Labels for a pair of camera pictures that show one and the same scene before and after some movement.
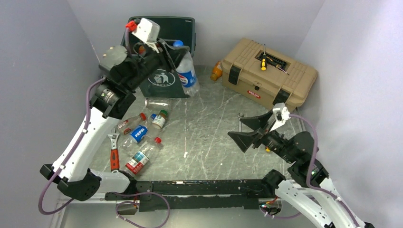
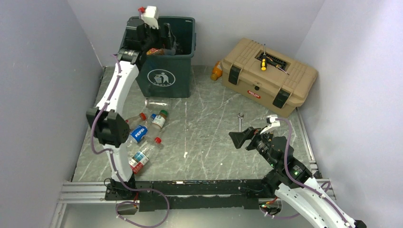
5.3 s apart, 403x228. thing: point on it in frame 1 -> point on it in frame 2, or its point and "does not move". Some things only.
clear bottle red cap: (138, 162) does not move
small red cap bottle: (128, 122) does not move
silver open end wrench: (240, 115) does not move
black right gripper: (243, 139) -> (238, 137)
